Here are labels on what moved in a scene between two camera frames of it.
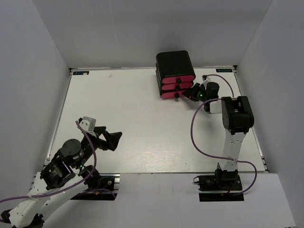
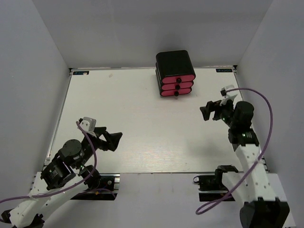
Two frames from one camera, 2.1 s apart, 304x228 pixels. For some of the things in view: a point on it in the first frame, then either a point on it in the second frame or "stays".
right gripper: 192,93 to 211,106
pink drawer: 182,79 stays
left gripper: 112,138 stays
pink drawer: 167,87 stays
